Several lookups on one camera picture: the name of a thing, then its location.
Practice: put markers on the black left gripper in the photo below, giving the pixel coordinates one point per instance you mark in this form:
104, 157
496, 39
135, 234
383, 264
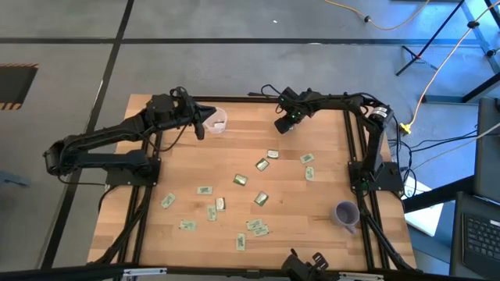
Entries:
185, 111

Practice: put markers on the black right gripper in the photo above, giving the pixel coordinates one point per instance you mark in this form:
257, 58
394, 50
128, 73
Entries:
298, 103

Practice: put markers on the pale green sweetener packet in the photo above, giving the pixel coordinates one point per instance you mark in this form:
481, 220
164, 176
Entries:
253, 223
307, 158
168, 200
241, 241
211, 212
204, 190
309, 173
262, 231
187, 225

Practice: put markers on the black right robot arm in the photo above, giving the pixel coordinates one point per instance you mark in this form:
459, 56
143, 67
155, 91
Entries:
375, 148

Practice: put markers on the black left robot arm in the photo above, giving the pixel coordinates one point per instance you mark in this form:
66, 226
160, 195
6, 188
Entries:
117, 129

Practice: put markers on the clear plastic cup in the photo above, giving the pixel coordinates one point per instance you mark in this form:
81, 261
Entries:
218, 126

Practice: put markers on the black flat strip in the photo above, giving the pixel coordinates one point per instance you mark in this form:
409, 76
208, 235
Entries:
254, 94

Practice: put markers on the purple mug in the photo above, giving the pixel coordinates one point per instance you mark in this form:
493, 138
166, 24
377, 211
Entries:
345, 214

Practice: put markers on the black mechanical device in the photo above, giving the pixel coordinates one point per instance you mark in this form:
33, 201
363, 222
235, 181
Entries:
302, 267

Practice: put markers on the black desk beam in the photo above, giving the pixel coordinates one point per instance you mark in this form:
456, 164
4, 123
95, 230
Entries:
437, 195

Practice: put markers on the black tripod stand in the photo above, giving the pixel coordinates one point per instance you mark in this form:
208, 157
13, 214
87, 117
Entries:
429, 38

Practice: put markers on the white box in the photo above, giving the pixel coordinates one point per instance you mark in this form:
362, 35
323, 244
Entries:
426, 222

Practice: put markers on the black floor hatch hazard stripes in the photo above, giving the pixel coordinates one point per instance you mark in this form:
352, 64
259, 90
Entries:
15, 84

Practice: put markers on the black-legged desk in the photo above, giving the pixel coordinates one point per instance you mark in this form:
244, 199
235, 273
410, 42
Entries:
482, 87

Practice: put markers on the grey flat device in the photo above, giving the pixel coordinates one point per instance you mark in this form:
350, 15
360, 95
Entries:
488, 156

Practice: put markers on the blue-grey floor object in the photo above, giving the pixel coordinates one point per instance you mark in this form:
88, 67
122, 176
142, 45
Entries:
13, 179

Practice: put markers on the black beam with silver brackets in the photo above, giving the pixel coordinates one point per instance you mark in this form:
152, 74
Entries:
78, 273

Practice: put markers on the grey metal desk leg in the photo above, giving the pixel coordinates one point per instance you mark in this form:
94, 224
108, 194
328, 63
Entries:
482, 43

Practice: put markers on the black laptop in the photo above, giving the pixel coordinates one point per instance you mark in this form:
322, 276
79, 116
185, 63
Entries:
480, 238

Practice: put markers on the black aluminium table frame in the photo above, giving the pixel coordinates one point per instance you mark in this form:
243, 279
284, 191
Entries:
234, 99

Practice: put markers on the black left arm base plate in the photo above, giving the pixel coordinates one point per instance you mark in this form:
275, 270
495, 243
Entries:
117, 177

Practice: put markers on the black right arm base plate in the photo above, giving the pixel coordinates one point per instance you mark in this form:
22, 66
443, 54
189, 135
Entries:
390, 179

